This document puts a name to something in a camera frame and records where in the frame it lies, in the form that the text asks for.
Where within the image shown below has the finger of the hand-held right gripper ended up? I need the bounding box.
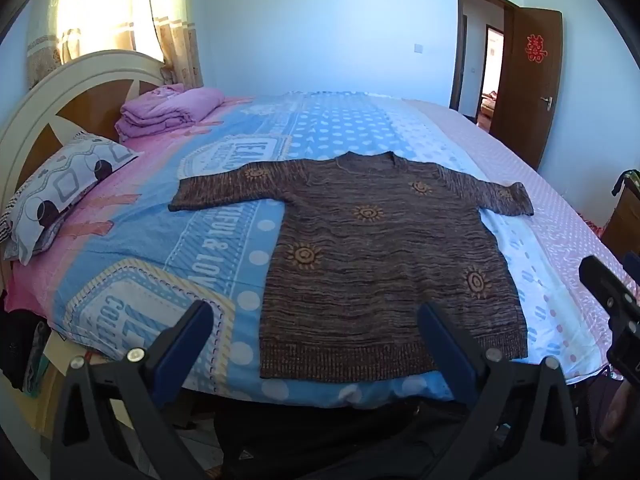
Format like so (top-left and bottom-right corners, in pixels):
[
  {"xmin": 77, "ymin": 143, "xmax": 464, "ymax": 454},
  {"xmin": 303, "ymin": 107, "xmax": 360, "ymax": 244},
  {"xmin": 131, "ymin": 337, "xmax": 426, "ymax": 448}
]
[{"xmin": 579, "ymin": 255, "xmax": 640, "ymax": 322}]

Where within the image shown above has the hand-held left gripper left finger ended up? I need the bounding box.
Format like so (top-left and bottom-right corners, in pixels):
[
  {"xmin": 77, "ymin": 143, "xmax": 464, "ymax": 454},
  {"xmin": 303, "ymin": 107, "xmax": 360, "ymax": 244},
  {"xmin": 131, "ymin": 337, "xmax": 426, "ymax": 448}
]
[{"xmin": 50, "ymin": 300, "xmax": 216, "ymax": 480}]

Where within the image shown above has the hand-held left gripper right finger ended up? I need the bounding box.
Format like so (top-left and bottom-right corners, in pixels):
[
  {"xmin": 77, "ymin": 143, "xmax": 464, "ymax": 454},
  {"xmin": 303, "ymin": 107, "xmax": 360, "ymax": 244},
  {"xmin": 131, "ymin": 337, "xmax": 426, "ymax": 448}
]
[{"xmin": 417, "ymin": 302, "xmax": 597, "ymax": 480}]

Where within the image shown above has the brown knitted sun-pattern sweater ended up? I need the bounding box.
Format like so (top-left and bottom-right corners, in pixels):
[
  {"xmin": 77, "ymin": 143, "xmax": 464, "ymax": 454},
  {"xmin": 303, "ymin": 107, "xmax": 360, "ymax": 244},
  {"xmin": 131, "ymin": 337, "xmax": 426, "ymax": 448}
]
[{"xmin": 168, "ymin": 151, "xmax": 535, "ymax": 383}]

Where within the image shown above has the dark clothes pile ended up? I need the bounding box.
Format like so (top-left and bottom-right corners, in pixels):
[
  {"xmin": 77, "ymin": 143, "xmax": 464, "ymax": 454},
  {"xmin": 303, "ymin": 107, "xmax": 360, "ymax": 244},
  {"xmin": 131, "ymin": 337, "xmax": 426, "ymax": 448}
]
[{"xmin": 0, "ymin": 307, "xmax": 52, "ymax": 395}]

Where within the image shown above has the person's right hand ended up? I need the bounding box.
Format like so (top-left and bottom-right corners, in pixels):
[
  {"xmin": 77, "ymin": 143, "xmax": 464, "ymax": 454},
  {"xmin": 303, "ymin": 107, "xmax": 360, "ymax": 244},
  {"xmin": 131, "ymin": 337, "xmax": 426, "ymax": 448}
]
[{"xmin": 599, "ymin": 382, "xmax": 635, "ymax": 447}]

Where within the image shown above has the wooden nightstand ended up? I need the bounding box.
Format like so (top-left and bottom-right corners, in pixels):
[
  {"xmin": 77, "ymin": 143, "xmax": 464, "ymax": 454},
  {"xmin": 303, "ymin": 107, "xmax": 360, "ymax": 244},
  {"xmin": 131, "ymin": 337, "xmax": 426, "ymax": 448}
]
[{"xmin": 600, "ymin": 187, "xmax": 640, "ymax": 262}]

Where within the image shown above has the dark bag with green trim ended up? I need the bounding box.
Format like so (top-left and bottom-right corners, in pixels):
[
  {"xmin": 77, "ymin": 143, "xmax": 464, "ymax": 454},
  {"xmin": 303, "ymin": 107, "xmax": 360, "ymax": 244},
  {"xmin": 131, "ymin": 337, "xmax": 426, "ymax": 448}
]
[{"xmin": 611, "ymin": 169, "xmax": 640, "ymax": 197}]

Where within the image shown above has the bed with patterned sheet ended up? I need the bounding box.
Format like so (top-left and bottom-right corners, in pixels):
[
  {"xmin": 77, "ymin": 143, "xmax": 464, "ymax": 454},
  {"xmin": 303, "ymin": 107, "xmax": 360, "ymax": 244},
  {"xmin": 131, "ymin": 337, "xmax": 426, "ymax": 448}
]
[{"xmin": 0, "ymin": 91, "xmax": 640, "ymax": 407}]

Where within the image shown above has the brown wooden door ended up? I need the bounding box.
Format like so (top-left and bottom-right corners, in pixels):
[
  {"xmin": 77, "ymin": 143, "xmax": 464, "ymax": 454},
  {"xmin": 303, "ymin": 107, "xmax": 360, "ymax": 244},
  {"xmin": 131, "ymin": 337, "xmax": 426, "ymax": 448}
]
[{"xmin": 490, "ymin": 7, "xmax": 564, "ymax": 172}]

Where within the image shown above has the grey patterned pillow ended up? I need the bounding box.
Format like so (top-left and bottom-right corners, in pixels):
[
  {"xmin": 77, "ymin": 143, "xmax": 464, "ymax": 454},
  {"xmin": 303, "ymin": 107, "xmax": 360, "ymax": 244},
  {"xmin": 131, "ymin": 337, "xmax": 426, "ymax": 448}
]
[{"xmin": 0, "ymin": 130, "xmax": 144, "ymax": 266}]

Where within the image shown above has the folded pink blanket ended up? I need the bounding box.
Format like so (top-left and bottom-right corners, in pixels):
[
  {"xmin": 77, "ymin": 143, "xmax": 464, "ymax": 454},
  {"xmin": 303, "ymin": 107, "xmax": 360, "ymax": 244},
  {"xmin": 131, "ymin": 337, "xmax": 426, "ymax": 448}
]
[{"xmin": 115, "ymin": 84, "xmax": 225, "ymax": 142}]

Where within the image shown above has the red paper door decoration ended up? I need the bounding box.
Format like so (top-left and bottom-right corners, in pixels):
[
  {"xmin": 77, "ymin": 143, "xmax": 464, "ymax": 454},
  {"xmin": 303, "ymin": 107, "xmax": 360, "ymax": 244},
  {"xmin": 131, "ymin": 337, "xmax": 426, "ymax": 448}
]
[{"xmin": 525, "ymin": 34, "xmax": 546, "ymax": 64}]

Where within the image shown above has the cream and brown headboard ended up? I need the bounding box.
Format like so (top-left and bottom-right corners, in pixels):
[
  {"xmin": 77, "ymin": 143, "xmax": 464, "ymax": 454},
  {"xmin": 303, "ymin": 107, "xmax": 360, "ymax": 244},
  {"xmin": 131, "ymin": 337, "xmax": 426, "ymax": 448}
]
[{"xmin": 0, "ymin": 50, "xmax": 168, "ymax": 286}]

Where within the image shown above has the beige patterned curtain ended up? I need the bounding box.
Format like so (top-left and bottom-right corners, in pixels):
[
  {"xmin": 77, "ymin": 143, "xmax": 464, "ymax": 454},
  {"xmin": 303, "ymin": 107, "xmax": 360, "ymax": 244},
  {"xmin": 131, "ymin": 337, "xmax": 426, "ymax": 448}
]
[
  {"xmin": 26, "ymin": 0, "xmax": 136, "ymax": 91},
  {"xmin": 134, "ymin": 0, "xmax": 205, "ymax": 90}
]

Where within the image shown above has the brown door frame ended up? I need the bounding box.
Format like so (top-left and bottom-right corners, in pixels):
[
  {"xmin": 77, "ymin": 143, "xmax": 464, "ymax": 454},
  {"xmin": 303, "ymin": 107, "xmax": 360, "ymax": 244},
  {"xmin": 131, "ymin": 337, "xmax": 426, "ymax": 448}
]
[{"xmin": 449, "ymin": 0, "xmax": 524, "ymax": 126}]

